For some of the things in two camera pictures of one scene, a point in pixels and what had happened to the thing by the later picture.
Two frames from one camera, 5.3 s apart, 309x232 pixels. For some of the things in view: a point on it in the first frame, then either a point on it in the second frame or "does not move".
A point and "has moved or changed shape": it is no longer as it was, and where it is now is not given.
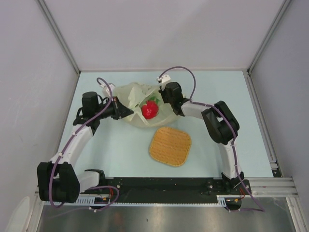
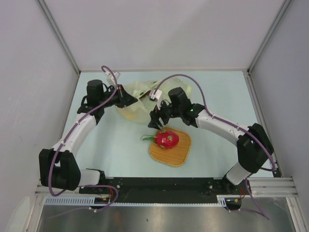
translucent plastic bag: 133,94 has moved or changed shape
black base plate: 170,189 does not move
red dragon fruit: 150,109 -> 165,139
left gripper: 119,110 -> 124,98
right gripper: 162,93 -> 155,114
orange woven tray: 169,146 does not move
